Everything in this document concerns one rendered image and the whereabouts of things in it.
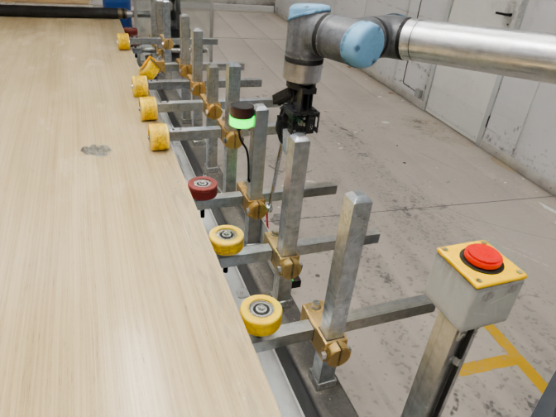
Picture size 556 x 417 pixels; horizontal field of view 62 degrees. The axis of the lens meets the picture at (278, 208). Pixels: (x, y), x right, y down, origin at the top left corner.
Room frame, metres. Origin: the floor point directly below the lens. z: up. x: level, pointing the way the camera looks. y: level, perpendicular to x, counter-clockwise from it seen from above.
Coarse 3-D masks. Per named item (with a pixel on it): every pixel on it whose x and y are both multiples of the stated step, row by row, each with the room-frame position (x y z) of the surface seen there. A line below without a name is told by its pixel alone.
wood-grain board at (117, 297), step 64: (0, 64) 2.00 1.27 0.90; (64, 64) 2.09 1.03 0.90; (128, 64) 2.19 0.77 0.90; (0, 128) 1.34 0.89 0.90; (64, 128) 1.38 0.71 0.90; (128, 128) 1.44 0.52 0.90; (0, 192) 0.97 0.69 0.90; (64, 192) 1.00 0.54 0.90; (128, 192) 1.03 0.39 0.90; (0, 256) 0.73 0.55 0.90; (64, 256) 0.75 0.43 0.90; (128, 256) 0.77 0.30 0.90; (192, 256) 0.79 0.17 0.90; (0, 320) 0.56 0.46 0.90; (64, 320) 0.57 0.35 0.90; (128, 320) 0.59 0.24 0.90; (192, 320) 0.60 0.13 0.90; (0, 384) 0.44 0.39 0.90; (64, 384) 0.45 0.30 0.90; (128, 384) 0.46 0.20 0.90; (192, 384) 0.47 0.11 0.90; (256, 384) 0.48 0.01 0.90
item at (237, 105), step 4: (232, 104) 1.10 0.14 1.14; (236, 104) 1.11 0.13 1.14; (240, 104) 1.11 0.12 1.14; (244, 104) 1.11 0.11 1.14; (248, 104) 1.12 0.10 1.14; (236, 108) 1.08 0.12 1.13; (240, 108) 1.08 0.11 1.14; (244, 108) 1.08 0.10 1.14; (248, 108) 1.09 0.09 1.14; (240, 128) 1.10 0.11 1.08; (252, 128) 1.10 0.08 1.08; (252, 132) 1.10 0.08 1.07; (240, 136) 1.10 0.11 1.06; (252, 136) 1.10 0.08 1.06; (240, 140) 1.10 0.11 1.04; (244, 144) 1.11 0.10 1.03; (248, 156) 1.11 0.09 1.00; (248, 160) 1.11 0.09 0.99; (248, 164) 1.11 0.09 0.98; (248, 168) 1.11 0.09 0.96; (248, 172) 1.11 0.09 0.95; (248, 176) 1.11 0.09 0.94; (248, 180) 1.11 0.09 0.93
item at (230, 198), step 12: (228, 192) 1.15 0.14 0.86; (240, 192) 1.16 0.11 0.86; (264, 192) 1.17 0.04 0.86; (276, 192) 1.18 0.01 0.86; (312, 192) 1.22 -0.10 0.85; (324, 192) 1.24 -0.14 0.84; (336, 192) 1.26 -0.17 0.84; (204, 204) 1.09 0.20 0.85; (216, 204) 1.11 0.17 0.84; (228, 204) 1.12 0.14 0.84; (240, 204) 1.13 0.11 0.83
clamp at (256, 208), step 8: (240, 184) 1.19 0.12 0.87; (248, 200) 1.10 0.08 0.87; (256, 200) 1.10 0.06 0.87; (264, 200) 1.11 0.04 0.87; (248, 208) 1.09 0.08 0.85; (256, 208) 1.08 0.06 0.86; (264, 208) 1.09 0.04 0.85; (248, 216) 1.09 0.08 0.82; (256, 216) 1.08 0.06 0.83; (264, 216) 1.09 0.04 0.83
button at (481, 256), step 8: (472, 248) 0.43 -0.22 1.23; (480, 248) 0.43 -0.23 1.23; (488, 248) 0.43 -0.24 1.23; (472, 256) 0.42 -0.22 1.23; (480, 256) 0.42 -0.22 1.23; (488, 256) 0.42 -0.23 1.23; (496, 256) 0.42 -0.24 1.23; (472, 264) 0.41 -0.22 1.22; (480, 264) 0.41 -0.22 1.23; (488, 264) 0.41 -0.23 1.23; (496, 264) 0.41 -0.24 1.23
